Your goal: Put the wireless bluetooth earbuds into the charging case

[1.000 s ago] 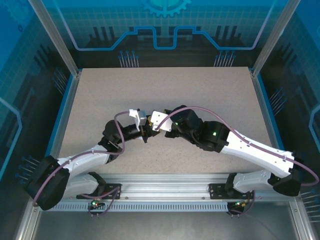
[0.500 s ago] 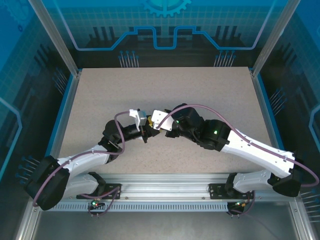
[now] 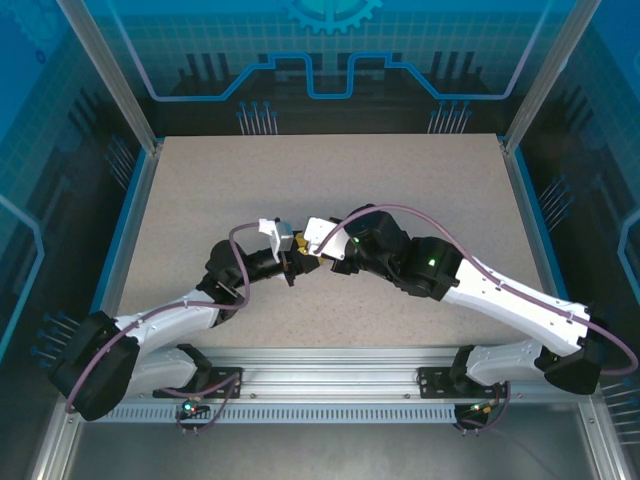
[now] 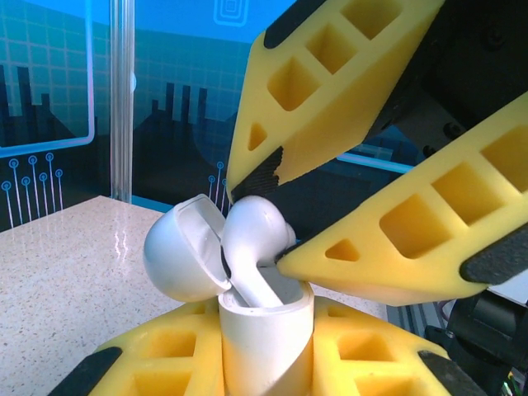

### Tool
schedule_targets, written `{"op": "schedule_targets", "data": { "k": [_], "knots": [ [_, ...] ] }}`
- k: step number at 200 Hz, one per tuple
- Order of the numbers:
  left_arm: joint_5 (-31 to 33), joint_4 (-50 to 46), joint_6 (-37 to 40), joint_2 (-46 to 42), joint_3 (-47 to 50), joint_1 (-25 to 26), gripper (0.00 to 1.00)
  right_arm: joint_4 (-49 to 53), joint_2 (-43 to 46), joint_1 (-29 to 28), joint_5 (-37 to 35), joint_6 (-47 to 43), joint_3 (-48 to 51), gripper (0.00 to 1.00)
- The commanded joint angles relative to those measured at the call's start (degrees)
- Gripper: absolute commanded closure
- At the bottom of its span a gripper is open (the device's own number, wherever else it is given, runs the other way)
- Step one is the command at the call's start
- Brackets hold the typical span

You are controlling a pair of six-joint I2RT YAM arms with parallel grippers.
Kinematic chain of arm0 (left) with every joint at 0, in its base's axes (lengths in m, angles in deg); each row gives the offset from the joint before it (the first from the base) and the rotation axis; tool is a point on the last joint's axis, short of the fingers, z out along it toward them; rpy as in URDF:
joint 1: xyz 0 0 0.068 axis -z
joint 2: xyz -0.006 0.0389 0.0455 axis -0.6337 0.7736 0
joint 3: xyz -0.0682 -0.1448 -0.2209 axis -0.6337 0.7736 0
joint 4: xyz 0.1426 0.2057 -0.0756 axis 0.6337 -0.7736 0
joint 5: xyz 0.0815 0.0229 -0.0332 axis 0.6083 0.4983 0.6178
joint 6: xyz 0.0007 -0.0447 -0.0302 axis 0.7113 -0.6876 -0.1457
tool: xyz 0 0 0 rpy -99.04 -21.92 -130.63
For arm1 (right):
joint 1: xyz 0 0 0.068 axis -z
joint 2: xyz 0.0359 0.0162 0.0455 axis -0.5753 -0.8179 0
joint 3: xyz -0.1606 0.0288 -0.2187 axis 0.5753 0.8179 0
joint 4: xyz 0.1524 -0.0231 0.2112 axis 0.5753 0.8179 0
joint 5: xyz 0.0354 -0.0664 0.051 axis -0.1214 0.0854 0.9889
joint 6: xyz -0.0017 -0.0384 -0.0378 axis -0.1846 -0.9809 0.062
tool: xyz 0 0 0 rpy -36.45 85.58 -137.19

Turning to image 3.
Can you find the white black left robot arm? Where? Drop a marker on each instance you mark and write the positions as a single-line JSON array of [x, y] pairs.
[[165, 315]]

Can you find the white grey left wrist camera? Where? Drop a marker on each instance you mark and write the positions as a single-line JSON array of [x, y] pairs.
[[280, 237]]

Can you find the aluminium frame post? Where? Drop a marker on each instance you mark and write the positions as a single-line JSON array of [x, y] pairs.
[[545, 75], [110, 80]]

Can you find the blue table edge trim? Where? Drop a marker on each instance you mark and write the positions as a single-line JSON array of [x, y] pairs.
[[542, 225], [121, 225]]

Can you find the small LED circuit board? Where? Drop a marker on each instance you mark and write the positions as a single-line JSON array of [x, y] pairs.
[[192, 409], [477, 409]]

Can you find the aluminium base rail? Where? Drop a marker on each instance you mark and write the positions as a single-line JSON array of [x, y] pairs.
[[325, 375]]

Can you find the grey metal shelf plate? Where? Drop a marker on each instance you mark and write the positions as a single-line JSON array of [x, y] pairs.
[[325, 450]]

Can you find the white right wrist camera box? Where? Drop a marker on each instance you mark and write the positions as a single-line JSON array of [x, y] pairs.
[[322, 232]]

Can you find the aluminium table side rail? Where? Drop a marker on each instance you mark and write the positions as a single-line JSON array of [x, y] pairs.
[[531, 225], [134, 225]]

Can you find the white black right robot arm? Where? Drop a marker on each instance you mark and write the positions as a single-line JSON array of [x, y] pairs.
[[525, 310]]

